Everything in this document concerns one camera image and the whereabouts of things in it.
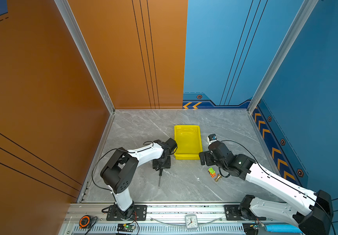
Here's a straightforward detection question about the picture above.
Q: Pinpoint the black handled screwdriver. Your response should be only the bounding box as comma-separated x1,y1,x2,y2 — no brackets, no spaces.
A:
158,168,163,188

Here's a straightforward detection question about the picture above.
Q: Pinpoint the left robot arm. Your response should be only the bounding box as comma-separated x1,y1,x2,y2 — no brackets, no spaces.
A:
100,138,178,219

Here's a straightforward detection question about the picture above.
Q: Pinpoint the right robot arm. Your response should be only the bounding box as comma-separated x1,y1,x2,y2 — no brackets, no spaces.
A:
199,134,335,235

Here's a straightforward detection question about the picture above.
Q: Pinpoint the yellow plastic bin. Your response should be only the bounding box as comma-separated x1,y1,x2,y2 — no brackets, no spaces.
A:
174,125,203,160

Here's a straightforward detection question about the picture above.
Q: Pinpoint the green orange toy block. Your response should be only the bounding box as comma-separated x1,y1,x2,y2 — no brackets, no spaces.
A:
208,167,216,178

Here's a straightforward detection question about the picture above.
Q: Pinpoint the brass bolt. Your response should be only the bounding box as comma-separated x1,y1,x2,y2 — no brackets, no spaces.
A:
215,174,222,182

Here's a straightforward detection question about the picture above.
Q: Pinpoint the white analog clock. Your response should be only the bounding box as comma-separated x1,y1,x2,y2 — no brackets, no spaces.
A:
185,214,199,230

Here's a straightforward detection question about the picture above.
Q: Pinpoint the green circuit board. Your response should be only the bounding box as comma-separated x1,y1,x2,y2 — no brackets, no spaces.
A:
117,223,137,235

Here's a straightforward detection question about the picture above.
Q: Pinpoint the orange black tape measure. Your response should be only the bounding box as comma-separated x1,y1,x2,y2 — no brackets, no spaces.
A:
79,215,93,229

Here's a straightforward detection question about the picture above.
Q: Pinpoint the blue foam tube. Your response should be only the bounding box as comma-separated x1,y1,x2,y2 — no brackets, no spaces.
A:
265,224,302,234

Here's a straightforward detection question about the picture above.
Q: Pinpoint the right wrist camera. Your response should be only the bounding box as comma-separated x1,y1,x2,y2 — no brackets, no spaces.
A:
207,134,218,145

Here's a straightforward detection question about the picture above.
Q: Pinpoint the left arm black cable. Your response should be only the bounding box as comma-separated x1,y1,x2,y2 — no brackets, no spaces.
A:
91,140,155,194

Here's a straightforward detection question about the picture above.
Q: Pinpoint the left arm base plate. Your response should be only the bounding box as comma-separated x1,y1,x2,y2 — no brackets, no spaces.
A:
106,204,147,221

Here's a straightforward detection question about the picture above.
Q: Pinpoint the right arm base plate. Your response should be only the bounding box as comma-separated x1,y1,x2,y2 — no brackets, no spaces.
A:
224,205,266,221

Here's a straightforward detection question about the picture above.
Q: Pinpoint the aluminium front rail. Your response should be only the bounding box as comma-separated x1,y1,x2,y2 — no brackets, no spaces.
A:
59,202,286,235

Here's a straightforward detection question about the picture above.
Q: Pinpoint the right aluminium corner post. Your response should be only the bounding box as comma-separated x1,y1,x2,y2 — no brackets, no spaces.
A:
247,0,318,114

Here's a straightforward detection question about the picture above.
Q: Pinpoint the aluminium corner post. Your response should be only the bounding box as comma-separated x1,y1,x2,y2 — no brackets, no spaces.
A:
247,0,318,114
54,0,115,115

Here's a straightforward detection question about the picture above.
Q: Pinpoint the left aluminium corner post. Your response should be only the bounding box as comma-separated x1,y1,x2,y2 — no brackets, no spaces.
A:
54,0,115,115

